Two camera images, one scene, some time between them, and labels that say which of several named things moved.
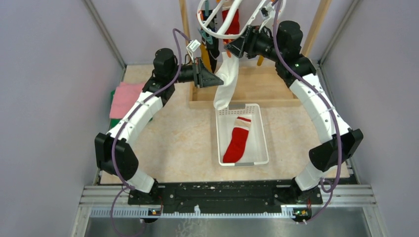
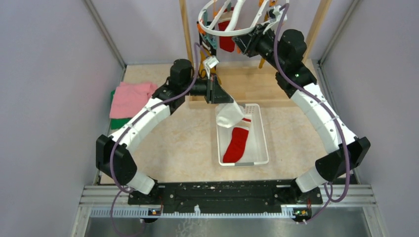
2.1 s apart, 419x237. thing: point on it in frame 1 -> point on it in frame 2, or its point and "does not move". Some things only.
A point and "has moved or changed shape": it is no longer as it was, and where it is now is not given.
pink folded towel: [124, 96] does not move
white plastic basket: [256, 151] does not move
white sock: [227, 72] -> [229, 114]
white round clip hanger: [232, 18] has moved or changed shape
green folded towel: [113, 122] does not move
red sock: [234, 28] -> [226, 43]
